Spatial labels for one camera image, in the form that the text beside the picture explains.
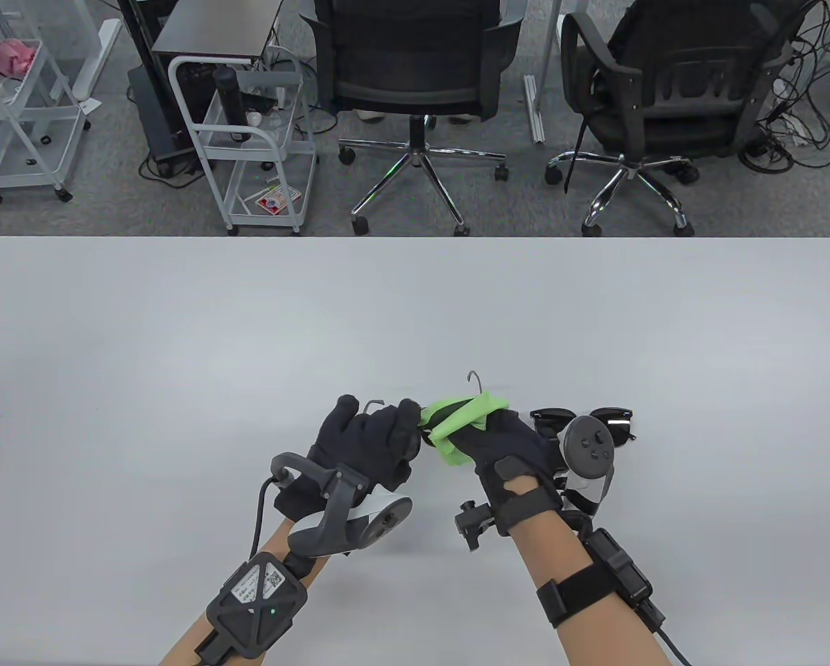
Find person's left hand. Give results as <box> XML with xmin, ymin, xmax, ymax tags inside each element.
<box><xmin>274</xmin><ymin>394</ymin><xmax>426</xmax><ymax>520</ymax></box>

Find person's right hand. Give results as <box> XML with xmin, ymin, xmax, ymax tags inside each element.
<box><xmin>449</xmin><ymin>409</ymin><xmax>564</xmax><ymax>536</ymax></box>

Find green cleaning cloth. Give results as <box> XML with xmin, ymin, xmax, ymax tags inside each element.
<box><xmin>418</xmin><ymin>391</ymin><xmax>511</xmax><ymax>468</ymax></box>

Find black sunglasses gold metal bridge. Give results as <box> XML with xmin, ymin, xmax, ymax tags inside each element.
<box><xmin>361</xmin><ymin>371</ymin><xmax>488</xmax><ymax>450</ymax></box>

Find black thick-framed sunglasses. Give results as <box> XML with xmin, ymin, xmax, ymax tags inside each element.
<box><xmin>529</xmin><ymin>407</ymin><xmax>637</xmax><ymax>448</ymax></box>

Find person's left forearm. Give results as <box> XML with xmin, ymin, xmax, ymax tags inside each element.
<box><xmin>158</xmin><ymin>517</ymin><xmax>332</xmax><ymax>666</ymax></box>

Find person's right forearm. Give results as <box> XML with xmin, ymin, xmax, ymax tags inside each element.
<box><xmin>515</xmin><ymin>510</ymin><xmax>672</xmax><ymax>666</ymax></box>

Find grey VR controller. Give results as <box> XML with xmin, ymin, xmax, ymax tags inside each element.
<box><xmin>559</xmin><ymin>414</ymin><xmax>616</xmax><ymax>515</ymax></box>
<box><xmin>269</xmin><ymin>452</ymin><xmax>413</xmax><ymax>559</ymax></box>

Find black wrist sensor box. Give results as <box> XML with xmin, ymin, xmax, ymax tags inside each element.
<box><xmin>585</xmin><ymin>529</ymin><xmax>665</xmax><ymax>629</ymax></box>

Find black sensor box white label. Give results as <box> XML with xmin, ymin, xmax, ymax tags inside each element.
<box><xmin>205</xmin><ymin>552</ymin><xmax>309</xmax><ymax>660</ymax></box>

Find red white packet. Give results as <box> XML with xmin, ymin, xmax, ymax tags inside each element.
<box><xmin>252</xmin><ymin>186</ymin><xmax>303</xmax><ymax>216</ymax></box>

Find white desk leg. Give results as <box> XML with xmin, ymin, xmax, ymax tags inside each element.
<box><xmin>75</xmin><ymin>19</ymin><xmax>123</xmax><ymax>101</ymax></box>
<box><xmin>524</xmin><ymin>0</ymin><xmax>568</xmax><ymax>145</ymax></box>

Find black office chair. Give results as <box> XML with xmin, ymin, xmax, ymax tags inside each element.
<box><xmin>299</xmin><ymin>0</ymin><xmax>526</xmax><ymax>238</ymax></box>
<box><xmin>545</xmin><ymin>0</ymin><xmax>814</xmax><ymax>238</ymax></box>

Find black bottle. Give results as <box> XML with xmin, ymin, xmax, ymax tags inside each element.
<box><xmin>212</xmin><ymin>66</ymin><xmax>251</xmax><ymax>144</ymax></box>

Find black computer tower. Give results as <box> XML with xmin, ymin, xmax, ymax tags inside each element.
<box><xmin>127</xmin><ymin>64</ymin><xmax>204</xmax><ymax>178</ymax></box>

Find white power strip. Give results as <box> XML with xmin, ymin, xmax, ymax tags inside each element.
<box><xmin>768</xmin><ymin>78</ymin><xmax>814</xmax><ymax>148</ymax></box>

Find dark side table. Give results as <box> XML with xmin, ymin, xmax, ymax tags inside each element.
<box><xmin>118</xmin><ymin>0</ymin><xmax>285</xmax><ymax>70</ymax></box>

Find white mesh utility cart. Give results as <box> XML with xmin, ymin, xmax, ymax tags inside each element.
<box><xmin>0</xmin><ymin>0</ymin><xmax>93</xmax><ymax>205</ymax></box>

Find pink cloth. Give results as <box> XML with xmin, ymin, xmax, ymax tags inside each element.
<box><xmin>0</xmin><ymin>33</ymin><xmax>41</xmax><ymax>76</ymax></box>

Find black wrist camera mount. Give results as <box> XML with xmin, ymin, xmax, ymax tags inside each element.
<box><xmin>454</xmin><ymin>501</ymin><xmax>496</xmax><ymax>552</ymax></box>

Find black cable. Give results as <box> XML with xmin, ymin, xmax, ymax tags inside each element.
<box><xmin>654</xmin><ymin>624</ymin><xmax>693</xmax><ymax>666</ymax></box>
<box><xmin>250</xmin><ymin>475</ymin><xmax>287</xmax><ymax>559</ymax></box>

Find black wrist strap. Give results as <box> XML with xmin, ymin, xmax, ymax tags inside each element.
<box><xmin>536</xmin><ymin>563</ymin><xmax>616</xmax><ymax>629</ymax></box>

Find white rounded-handle cart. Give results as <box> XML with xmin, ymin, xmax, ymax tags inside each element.
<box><xmin>168</xmin><ymin>49</ymin><xmax>320</xmax><ymax>237</ymax></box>

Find tangle of black cables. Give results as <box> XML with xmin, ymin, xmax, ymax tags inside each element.
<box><xmin>737</xmin><ymin>0</ymin><xmax>830</xmax><ymax>174</ymax></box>

